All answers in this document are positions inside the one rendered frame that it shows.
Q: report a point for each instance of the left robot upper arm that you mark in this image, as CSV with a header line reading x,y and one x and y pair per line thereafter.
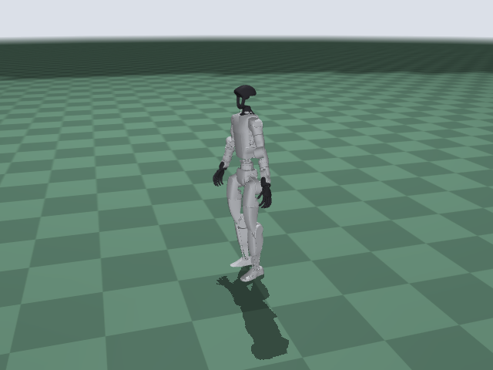
x,y
256,127

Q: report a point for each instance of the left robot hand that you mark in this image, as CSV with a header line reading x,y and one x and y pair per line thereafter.
x,y
266,193

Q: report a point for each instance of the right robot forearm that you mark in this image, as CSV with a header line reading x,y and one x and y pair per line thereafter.
x,y
227,157

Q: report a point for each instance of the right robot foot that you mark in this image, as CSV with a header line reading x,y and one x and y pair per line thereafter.
x,y
241,262

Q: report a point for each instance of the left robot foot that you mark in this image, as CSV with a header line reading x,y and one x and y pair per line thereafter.
x,y
252,274

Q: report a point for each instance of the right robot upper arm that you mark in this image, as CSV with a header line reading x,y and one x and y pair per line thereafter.
x,y
230,140

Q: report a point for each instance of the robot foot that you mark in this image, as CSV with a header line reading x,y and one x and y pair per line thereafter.
x,y
252,274
241,262

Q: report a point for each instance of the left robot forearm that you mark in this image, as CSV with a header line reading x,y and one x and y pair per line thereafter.
x,y
264,166

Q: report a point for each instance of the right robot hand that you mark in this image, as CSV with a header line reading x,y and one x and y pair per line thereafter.
x,y
218,176

